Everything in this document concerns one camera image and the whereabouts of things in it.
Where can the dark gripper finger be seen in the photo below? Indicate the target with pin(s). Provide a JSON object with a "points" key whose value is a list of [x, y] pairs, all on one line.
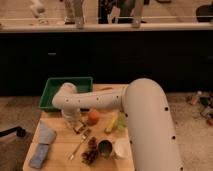
{"points": [[79, 128]]}

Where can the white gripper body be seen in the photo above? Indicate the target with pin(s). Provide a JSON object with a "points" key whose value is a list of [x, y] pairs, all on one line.
{"points": [[71, 117]]}

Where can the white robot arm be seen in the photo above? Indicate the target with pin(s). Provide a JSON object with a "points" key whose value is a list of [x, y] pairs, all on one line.
{"points": [[152, 135]]}

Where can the orange fruit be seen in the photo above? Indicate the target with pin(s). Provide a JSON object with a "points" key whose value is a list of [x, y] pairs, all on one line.
{"points": [[93, 117]]}

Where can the yellow corn cob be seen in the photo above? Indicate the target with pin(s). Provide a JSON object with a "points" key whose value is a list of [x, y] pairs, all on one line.
{"points": [[111, 124]]}

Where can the grey folded cloth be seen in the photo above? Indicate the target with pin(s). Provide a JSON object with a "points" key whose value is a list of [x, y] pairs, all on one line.
{"points": [[46, 135]]}

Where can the dark grape bunch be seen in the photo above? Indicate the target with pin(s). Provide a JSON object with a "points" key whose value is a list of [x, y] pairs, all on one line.
{"points": [[91, 154]]}

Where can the metal cup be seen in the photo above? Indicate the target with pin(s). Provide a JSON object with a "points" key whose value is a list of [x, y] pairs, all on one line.
{"points": [[105, 148]]}

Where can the green plastic tray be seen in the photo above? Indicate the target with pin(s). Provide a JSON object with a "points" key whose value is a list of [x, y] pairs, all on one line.
{"points": [[83, 85]]}

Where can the black chair part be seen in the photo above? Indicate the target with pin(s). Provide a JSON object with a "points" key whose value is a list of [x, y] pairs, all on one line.
{"points": [[19, 131]]}

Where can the clutter on floor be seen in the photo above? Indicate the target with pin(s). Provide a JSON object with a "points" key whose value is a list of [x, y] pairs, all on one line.
{"points": [[206, 101]]}

